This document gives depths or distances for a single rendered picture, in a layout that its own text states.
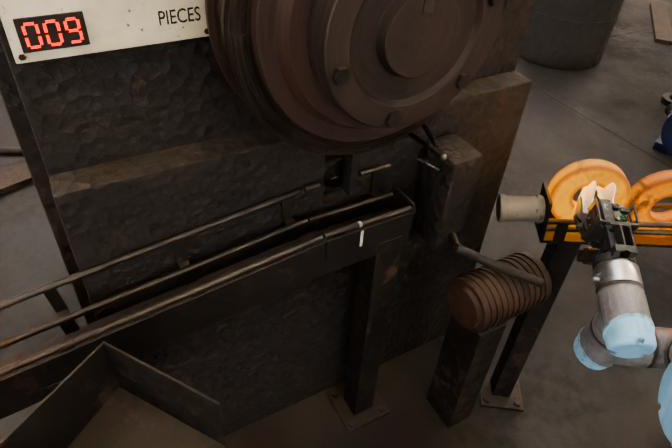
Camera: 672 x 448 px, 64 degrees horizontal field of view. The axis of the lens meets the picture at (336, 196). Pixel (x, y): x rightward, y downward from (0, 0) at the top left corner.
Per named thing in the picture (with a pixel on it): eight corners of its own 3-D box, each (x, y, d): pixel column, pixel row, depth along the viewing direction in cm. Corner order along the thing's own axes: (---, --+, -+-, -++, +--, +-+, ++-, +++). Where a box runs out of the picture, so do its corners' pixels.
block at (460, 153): (406, 224, 124) (421, 136, 109) (433, 214, 127) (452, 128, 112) (433, 253, 117) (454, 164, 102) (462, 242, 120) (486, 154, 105)
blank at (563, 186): (553, 157, 108) (557, 166, 105) (635, 158, 106) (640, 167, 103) (540, 217, 117) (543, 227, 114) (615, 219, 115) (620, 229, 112)
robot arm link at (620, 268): (631, 301, 95) (585, 296, 96) (626, 278, 98) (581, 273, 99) (652, 281, 89) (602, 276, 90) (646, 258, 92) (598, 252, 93)
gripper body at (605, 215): (635, 199, 98) (650, 255, 91) (614, 225, 105) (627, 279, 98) (592, 194, 98) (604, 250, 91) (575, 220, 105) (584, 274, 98)
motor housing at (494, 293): (414, 398, 151) (449, 267, 118) (474, 368, 160) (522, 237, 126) (442, 439, 142) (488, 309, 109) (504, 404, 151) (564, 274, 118)
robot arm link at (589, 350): (634, 377, 99) (663, 356, 90) (572, 370, 100) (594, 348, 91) (626, 337, 104) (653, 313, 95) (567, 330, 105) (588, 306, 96)
